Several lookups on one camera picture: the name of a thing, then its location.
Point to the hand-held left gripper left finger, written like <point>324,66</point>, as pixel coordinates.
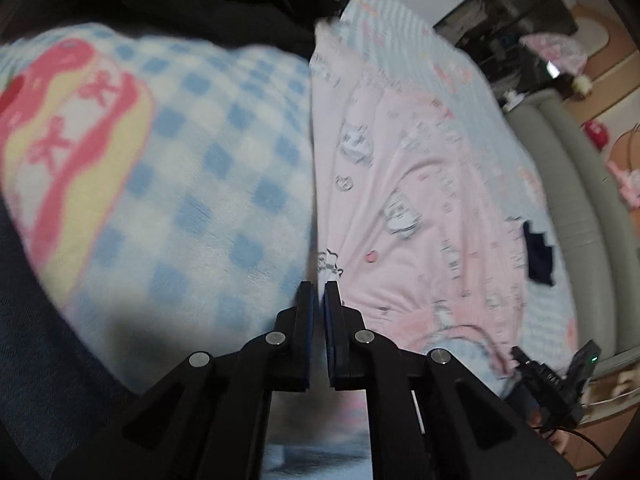
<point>306,320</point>

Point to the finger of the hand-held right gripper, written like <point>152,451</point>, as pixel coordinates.
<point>521,357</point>

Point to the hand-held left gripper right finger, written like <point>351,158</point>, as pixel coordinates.
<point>331,320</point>

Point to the pink printed pajama pants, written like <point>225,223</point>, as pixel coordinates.
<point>400,160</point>

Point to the black clothes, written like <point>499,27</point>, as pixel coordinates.
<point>200,0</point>

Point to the navy striped cloth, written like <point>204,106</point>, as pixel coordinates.
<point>540,255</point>

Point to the blue checkered printed blanket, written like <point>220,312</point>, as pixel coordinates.
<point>210,160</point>

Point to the pink plush toy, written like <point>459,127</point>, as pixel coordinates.
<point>625,180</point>

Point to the red plush toy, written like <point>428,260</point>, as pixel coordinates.
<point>596,134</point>

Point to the white charger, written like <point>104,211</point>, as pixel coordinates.
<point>512,100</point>

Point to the cream plush toy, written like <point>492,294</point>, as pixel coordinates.
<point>581,86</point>

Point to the pink printed cloth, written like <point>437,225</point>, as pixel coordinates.
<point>555,50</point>

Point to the dark cluttered shelf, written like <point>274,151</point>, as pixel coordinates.
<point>515,15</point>

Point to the grey padded bed frame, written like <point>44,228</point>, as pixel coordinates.
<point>575,185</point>

